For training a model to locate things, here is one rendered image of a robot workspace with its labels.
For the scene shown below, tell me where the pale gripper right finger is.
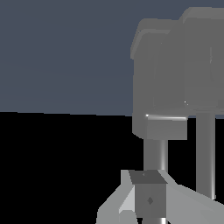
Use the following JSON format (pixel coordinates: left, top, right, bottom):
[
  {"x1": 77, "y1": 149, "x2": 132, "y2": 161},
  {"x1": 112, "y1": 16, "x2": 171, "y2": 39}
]
[{"x1": 158, "y1": 169, "x2": 224, "y2": 224}]

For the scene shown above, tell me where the grey faucet handle on long stem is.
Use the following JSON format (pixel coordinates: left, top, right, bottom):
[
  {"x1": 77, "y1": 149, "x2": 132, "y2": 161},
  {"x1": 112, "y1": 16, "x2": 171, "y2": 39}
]
[{"x1": 178, "y1": 6, "x2": 224, "y2": 201}]

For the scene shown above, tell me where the dark grey square block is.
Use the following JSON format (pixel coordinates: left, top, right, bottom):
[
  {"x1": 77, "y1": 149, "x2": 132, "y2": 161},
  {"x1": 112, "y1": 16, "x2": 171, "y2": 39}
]
[{"x1": 129, "y1": 170, "x2": 169, "y2": 219}]

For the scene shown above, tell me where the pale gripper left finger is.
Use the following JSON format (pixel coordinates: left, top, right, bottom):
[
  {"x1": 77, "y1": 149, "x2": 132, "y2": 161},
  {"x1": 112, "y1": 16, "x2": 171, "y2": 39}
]
[{"x1": 95, "y1": 169, "x2": 137, "y2": 224}]

